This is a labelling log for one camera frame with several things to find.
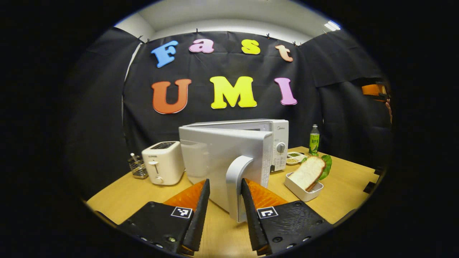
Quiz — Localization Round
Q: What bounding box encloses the black backdrop cloth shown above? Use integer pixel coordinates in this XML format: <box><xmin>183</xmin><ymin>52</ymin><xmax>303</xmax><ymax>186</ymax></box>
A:
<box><xmin>65</xmin><ymin>27</ymin><xmax>393</xmax><ymax>201</ymax></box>

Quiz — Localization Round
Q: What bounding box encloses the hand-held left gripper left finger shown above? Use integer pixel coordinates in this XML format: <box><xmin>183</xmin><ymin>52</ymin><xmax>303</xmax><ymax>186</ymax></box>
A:
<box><xmin>117</xmin><ymin>178</ymin><xmax>211</xmax><ymax>255</ymax></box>

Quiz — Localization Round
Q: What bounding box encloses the white microwave oven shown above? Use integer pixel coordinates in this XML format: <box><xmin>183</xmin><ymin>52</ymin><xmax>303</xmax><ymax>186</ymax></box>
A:
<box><xmin>178</xmin><ymin>119</ymin><xmax>289</xmax><ymax>223</ymax></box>

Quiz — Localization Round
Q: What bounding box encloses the bread and lettuce sandwich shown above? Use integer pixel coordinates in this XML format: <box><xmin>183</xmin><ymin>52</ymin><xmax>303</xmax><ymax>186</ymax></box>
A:
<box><xmin>288</xmin><ymin>154</ymin><xmax>333</xmax><ymax>192</ymax></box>

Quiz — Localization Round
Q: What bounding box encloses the white rectangular dish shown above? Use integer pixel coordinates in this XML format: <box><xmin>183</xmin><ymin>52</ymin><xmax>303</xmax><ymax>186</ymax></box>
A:
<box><xmin>284</xmin><ymin>172</ymin><xmax>324</xmax><ymax>202</ymax></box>

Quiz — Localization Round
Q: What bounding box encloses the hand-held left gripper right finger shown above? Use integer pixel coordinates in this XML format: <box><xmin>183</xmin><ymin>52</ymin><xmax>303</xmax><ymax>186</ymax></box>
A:
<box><xmin>240</xmin><ymin>178</ymin><xmax>334</xmax><ymax>256</ymax></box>

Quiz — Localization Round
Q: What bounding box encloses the green drink bottle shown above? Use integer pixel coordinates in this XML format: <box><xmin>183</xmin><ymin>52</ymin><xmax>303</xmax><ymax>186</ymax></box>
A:
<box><xmin>309</xmin><ymin>124</ymin><xmax>320</xmax><ymax>157</ymax></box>

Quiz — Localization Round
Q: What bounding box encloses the wire utensil basket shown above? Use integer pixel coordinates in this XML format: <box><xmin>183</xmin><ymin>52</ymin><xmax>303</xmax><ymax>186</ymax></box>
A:
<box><xmin>128</xmin><ymin>153</ymin><xmax>148</xmax><ymax>179</ymax></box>

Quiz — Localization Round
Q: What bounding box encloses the cream toaster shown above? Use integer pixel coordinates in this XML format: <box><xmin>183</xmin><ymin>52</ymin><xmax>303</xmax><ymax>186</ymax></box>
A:
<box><xmin>141</xmin><ymin>141</ymin><xmax>185</xmax><ymax>186</ymax></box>

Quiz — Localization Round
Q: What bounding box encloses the small divided snack dish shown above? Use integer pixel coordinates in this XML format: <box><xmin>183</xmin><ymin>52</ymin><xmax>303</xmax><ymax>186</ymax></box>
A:
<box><xmin>286</xmin><ymin>152</ymin><xmax>308</xmax><ymax>166</ymax></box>

